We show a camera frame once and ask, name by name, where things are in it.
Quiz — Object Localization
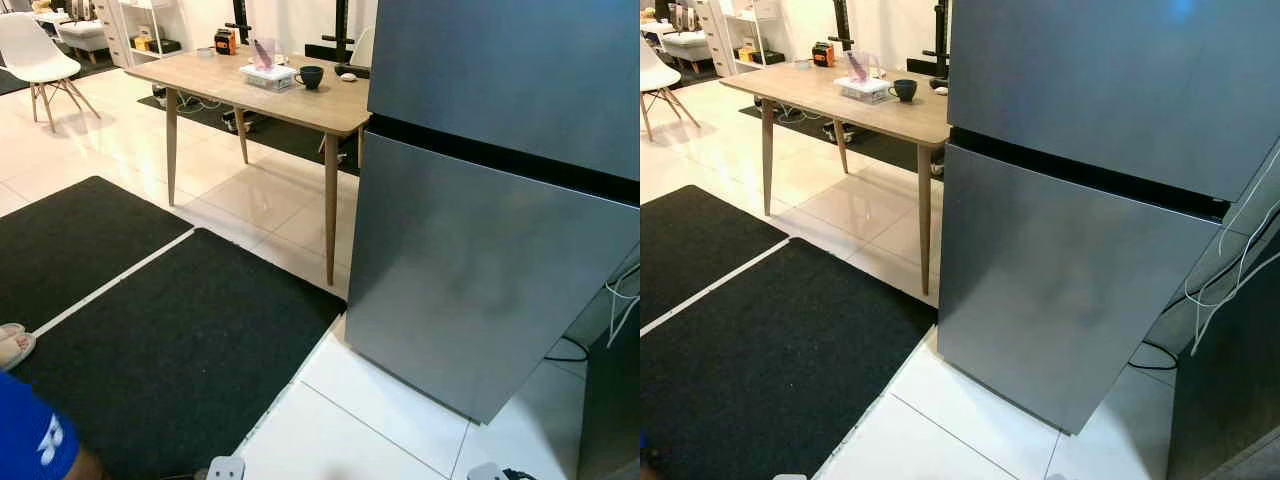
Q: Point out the grey steel fridge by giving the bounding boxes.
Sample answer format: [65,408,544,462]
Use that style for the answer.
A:
[345,0,641,426]
[937,0,1280,436]

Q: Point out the white chair wooden legs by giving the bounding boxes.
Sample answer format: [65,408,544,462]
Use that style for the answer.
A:
[0,12,101,134]
[640,38,701,141]

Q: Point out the dark grey cabinet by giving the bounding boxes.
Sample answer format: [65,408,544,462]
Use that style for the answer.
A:
[578,300,641,480]
[1165,235,1280,480]

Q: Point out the beige upholstered stool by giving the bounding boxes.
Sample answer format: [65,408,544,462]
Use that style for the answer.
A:
[55,18,111,63]
[660,28,713,73]

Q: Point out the white shelf unit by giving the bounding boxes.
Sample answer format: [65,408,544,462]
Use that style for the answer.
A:
[695,0,791,79]
[92,0,186,69]

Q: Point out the white plastic container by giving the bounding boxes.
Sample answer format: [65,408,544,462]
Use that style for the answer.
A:
[836,77,893,106]
[240,63,299,93]

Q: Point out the light wooden table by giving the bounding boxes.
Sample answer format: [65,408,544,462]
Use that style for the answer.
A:
[125,45,373,288]
[720,60,951,298]

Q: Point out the grey robot right foot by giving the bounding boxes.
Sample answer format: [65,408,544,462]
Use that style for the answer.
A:
[467,461,538,480]

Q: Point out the black stand pole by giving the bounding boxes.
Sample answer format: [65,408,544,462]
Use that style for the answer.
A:
[828,0,856,53]
[225,0,253,46]
[305,0,371,63]
[905,0,951,79]

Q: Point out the person in blue shirt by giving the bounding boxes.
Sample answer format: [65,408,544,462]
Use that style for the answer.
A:
[0,322,106,480]

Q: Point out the white power cable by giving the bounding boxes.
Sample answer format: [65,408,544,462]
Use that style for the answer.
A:
[1183,150,1280,356]
[605,260,641,351]

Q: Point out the black power cable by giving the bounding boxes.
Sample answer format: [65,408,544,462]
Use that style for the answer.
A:
[545,335,591,363]
[1128,338,1179,373]

